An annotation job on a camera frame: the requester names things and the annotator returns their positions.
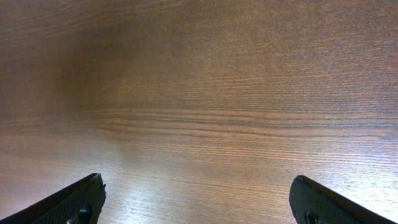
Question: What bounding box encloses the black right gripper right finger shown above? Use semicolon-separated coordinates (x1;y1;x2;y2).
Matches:
289;175;396;224

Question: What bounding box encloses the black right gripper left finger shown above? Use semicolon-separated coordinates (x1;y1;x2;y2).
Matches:
1;173;106;224

